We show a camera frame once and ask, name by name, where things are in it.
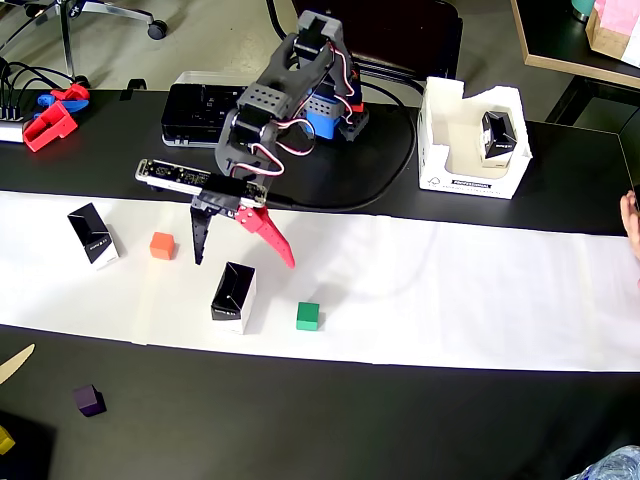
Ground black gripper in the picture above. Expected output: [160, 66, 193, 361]
[189, 193, 298, 271]

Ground black white carton box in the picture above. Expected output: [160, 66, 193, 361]
[480, 110, 520, 170]
[67, 202, 122, 272]
[210, 261, 258, 336]

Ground bare person hand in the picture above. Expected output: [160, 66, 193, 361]
[619, 191, 640, 237]

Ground orange cube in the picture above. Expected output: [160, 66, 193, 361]
[149, 231, 178, 261]

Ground green cube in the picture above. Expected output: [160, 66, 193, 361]
[295, 301, 322, 332]

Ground black plastic case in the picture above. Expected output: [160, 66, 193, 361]
[160, 71, 262, 150]

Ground black table clamp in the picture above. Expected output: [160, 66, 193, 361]
[119, 78, 149, 102]

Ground blue printed part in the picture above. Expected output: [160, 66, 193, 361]
[35, 92, 91, 114]

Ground white cardboard box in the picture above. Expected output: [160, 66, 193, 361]
[417, 76, 534, 201]

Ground large red printed part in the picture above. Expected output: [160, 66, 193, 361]
[22, 99, 80, 153]

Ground small red printed part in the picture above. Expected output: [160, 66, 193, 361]
[49, 83, 92, 104]

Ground dark purple cube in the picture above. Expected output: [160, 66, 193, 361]
[72, 384, 108, 419]

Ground white paper sheet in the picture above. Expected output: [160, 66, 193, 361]
[0, 191, 640, 374]

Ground silver usb hub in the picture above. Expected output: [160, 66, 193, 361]
[0, 117, 27, 144]

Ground black chair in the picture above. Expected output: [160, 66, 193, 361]
[289, 0, 464, 82]

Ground office chair wheel base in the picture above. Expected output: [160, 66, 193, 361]
[0, 0, 169, 87]

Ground wood edged black table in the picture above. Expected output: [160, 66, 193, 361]
[509, 0, 640, 92]

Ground bluish crumpled plastic bottle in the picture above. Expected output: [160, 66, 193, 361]
[569, 443, 640, 480]

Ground white red servo wires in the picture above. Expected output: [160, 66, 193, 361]
[224, 42, 362, 182]

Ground white bar camera board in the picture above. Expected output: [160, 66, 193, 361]
[134, 158, 268, 208]

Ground thick black camera cable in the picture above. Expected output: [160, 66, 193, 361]
[264, 74, 419, 212]

